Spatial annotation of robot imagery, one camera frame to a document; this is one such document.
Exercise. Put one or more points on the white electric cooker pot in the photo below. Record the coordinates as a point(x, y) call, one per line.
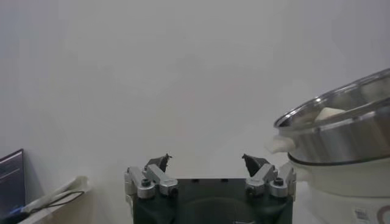
point(335, 188)

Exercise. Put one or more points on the perforated steel steamer basket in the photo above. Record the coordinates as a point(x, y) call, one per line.
point(344, 143)

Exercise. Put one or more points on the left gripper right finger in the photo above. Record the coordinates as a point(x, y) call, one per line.
point(262, 179)

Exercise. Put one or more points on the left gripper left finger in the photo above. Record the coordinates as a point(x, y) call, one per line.
point(158, 179)

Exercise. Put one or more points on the dark screen device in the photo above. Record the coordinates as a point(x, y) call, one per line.
point(12, 182)

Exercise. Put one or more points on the white steamed baozi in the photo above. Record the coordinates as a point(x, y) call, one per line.
point(327, 113)

